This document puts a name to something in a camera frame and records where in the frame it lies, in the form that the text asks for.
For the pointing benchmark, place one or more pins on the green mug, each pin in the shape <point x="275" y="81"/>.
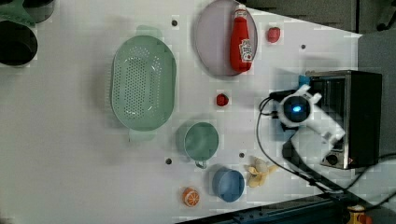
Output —
<point x="198" y="141"/>

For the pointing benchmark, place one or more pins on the blue cup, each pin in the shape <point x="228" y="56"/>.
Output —
<point x="228" y="184"/>

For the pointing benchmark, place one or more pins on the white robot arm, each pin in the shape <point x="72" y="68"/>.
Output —
<point x="300" y="109"/>

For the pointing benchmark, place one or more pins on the black cylinder container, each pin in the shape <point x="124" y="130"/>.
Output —
<point x="18" y="44"/>

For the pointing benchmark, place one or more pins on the toy orange slice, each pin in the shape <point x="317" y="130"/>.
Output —
<point x="190" y="197"/>

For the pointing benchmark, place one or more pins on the toy strawberry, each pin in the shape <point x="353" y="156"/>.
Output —
<point x="222" y="100"/>

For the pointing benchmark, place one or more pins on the green colander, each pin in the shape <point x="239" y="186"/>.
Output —
<point x="143" y="81"/>

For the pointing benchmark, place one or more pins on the yellow red toy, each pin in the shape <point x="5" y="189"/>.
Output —
<point x="357" y="215"/>

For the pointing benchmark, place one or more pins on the grey round plate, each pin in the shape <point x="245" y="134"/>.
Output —
<point x="212" y="36"/>

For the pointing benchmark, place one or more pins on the red toy apple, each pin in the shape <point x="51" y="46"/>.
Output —
<point x="273" y="34"/>

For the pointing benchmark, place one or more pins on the red ketchup bottle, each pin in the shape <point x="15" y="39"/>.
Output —
<point x="241" y="54"/>

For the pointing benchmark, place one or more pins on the peeled toy banana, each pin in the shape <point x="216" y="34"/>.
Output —
<point x="258" y="172"/>

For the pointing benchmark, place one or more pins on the black toaster oven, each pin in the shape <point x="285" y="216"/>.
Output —
<point x="353" y="99"/>

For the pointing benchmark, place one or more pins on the grey cylinder container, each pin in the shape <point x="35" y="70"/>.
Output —
<point x="39" y="10"/>

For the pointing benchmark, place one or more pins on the black office chair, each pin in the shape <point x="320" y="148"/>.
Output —
<point x="388" y="17"/>

